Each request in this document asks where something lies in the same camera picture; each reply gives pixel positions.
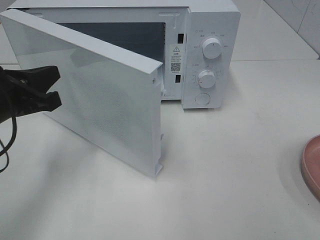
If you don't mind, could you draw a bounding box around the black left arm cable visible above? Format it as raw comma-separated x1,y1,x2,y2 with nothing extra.
0,116,18,173

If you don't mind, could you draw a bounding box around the round white door button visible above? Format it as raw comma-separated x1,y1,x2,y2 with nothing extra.
195,93,211,106

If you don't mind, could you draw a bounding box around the upper white power knob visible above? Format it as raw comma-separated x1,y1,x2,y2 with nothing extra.
201,36,222,60

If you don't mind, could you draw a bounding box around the white timer knob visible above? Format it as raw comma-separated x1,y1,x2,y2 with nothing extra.
197,70,217,89

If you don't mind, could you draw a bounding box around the white microwave oven body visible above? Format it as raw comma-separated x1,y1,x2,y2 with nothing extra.
4,0,241,109

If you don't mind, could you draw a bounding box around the white microwave door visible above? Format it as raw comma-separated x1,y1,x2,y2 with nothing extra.
0,9,162,177

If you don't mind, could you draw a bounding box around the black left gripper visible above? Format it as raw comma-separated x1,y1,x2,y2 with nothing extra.
0,65,62,123

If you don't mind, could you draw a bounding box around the pink round plate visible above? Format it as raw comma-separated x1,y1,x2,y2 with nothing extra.
300,135,320,201

